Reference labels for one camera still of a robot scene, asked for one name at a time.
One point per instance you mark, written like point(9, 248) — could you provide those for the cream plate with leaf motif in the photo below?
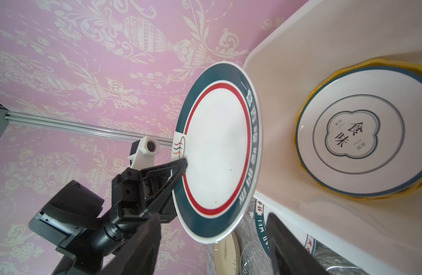
point(227, 256)

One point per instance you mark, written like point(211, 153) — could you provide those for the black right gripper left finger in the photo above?
point(139, 255)

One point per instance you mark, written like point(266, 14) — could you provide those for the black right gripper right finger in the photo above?
point(288, 256)

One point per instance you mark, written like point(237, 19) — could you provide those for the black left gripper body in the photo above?
point(125, 198)

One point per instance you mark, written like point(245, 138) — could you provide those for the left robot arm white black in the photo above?
point(124, 240)

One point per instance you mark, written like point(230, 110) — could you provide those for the white plastic bin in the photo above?
point(381, 236)

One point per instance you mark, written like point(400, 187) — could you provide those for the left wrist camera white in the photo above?
point(143, 153)

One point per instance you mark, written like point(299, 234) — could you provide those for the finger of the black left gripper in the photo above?
point(156, 190)

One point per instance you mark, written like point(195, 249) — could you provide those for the yellow scalloped dotted plate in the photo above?
point(334, 75)

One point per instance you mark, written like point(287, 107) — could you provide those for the white plate red green rim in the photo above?
point(219, 134)

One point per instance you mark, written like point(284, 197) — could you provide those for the white plate green lettered rim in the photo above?
point(266, 227)

